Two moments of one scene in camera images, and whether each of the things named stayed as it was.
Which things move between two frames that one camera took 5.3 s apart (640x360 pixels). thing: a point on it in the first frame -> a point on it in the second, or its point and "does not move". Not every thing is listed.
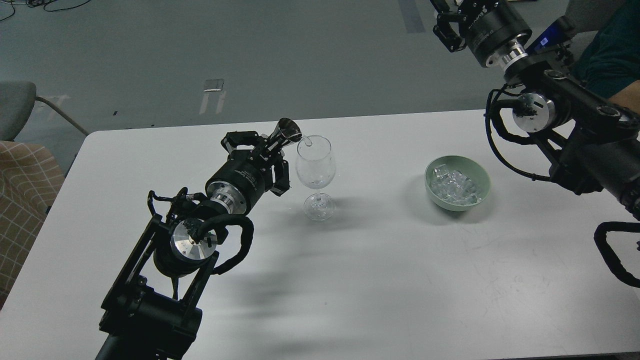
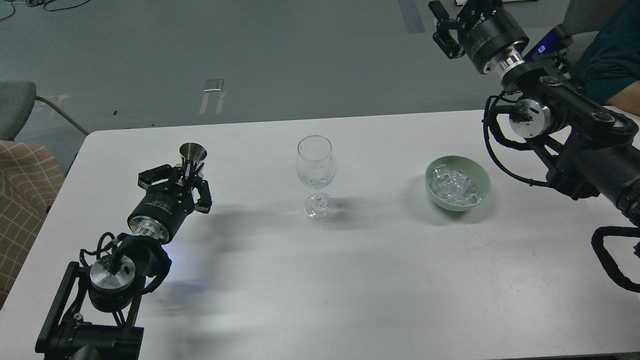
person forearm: (629, 97) does not move
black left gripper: (246, 175) -> (164, 206)
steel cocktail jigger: (286, 131) -> (193, 152)
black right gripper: (495, 29) does not move
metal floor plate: (213, 85) does not move
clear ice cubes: (453, 186) does not move
